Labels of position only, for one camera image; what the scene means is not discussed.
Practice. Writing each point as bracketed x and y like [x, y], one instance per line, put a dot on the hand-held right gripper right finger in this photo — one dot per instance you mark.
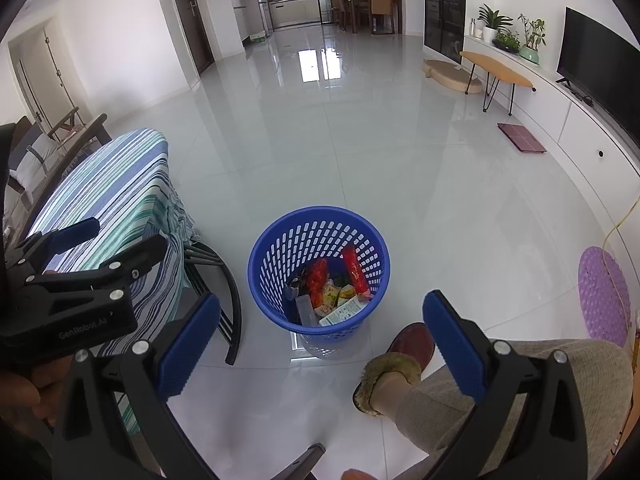
[455, 340]

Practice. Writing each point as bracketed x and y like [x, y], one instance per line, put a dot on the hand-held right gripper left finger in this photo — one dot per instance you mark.
[190, 345]

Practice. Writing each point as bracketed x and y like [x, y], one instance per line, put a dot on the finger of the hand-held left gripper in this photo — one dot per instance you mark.
[75, 232]
[135, 260]

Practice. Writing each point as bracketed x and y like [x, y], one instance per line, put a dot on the blue plastic waste basket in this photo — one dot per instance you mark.
[270, 280]

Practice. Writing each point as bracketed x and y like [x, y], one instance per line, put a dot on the white milk carton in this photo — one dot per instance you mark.
[345, 312]

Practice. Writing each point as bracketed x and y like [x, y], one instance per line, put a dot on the clear plastic box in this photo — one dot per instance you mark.
[306, 312]

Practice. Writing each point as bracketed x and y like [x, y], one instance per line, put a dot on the red sausage packet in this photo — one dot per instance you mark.
[355, 272]

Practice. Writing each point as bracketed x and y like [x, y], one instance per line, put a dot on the red plastic bag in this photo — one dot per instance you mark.
[316, 280]

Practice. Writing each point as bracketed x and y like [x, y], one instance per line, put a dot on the person's left hand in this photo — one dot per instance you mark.
[35, 395]

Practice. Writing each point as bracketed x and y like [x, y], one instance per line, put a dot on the person's right hand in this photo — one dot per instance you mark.
[361, 475]

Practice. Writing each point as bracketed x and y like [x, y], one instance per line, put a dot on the red furry slipper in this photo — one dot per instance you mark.
[410, 345]

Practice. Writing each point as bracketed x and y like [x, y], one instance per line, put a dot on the striped tablecloth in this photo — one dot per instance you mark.
[120, 180]

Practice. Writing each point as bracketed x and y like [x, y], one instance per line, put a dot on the black metal table legs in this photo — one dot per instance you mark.
[227, 285]

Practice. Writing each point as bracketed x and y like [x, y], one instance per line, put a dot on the grey white pillow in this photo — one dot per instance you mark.
[35, 160]

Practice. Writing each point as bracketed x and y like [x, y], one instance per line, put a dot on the brown sofa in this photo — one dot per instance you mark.
[30, 160]

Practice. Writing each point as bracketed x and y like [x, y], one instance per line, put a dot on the person's leg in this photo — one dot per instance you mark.
[575, 375]

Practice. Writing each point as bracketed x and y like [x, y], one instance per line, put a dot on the purple round mat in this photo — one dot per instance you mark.
[602, 300]

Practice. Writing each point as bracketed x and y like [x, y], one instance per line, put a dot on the white door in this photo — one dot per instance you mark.
[35, 75]

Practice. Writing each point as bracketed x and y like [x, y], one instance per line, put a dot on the red floor scale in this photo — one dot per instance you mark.
[521, 137]

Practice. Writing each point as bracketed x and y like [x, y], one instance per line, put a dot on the dark wooden door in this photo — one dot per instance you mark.
[192, 15]

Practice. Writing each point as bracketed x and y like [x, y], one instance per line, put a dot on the green white box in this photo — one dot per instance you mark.
[256, 36]

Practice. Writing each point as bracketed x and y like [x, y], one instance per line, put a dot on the white television cabinet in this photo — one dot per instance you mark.
[575, 115]

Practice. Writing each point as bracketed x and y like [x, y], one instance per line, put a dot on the round wooden low stool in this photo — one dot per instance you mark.
[450, 75]

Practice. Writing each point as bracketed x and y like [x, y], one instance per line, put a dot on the oval wooden side table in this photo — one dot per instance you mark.
[495, 67]

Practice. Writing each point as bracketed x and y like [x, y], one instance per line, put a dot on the small green potted plant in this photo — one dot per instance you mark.
[506, 42]

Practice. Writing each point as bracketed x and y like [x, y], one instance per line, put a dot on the plant in green pot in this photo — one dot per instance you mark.
[531, 45]

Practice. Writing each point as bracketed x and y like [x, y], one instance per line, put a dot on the black television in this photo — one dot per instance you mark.
[600, 60]

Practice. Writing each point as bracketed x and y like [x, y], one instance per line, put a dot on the potted plant in white pot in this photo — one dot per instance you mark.
[492, 22]

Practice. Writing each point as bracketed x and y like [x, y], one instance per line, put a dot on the wooden dining chair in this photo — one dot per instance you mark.
[382, 7]
[340, 7]

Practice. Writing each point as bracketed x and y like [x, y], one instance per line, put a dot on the dark glass cabinet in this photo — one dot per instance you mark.
[442, 5]

